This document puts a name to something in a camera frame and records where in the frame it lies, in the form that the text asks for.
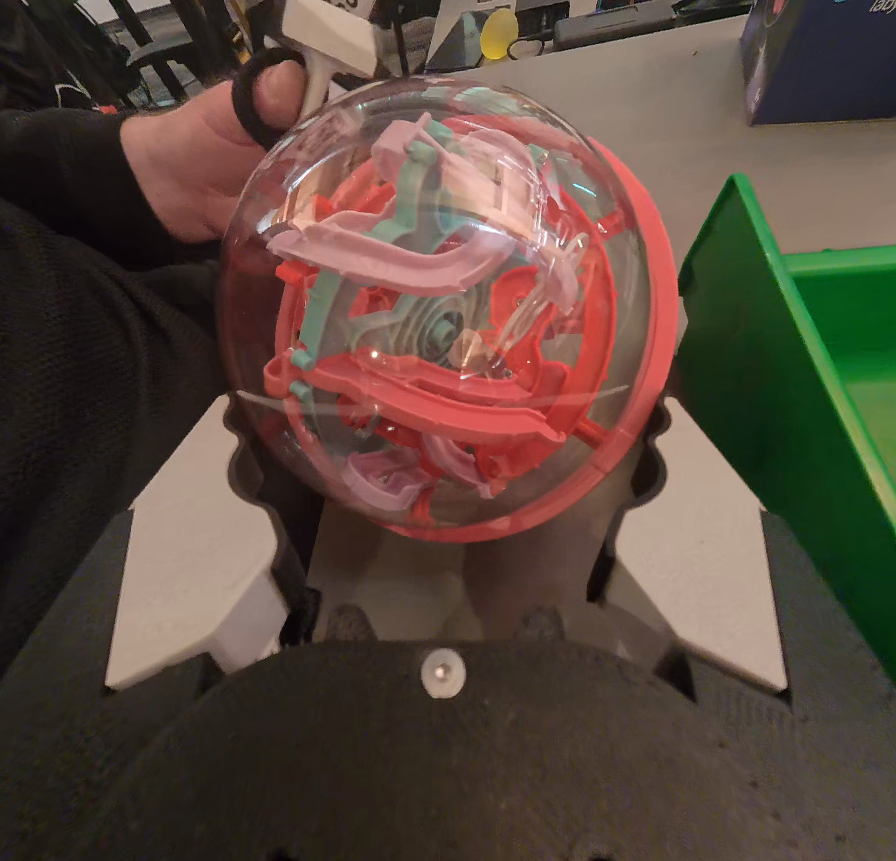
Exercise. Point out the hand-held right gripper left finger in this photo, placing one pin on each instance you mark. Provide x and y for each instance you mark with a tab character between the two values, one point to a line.
196	560

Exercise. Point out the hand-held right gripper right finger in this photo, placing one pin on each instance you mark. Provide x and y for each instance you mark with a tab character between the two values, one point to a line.
693	567

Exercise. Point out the clear red maze ball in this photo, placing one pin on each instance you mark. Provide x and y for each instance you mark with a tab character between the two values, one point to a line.
448	315

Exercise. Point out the person's left forearm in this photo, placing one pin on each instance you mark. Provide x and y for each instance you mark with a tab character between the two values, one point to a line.
70	315

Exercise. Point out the person's left hand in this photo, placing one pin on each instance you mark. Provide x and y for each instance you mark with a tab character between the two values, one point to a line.
182	168

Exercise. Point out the yellow egg-shaped toy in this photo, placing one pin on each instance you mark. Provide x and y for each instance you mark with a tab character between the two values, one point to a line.
500	35

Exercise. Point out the black office chair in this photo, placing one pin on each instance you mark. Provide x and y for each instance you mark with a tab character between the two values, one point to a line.
157	56

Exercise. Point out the small black box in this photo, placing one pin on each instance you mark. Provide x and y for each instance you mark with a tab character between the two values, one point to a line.
535	7

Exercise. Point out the green plastic bin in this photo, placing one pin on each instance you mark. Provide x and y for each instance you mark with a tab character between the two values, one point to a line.
756	357

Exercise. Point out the black jacket white piping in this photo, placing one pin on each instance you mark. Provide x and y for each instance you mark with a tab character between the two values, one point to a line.
56	56

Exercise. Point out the black power bank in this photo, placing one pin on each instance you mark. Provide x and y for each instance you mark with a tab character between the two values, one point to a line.
616	27

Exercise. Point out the dark blue cardboard box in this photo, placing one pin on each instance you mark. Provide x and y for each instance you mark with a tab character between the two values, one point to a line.
819	49

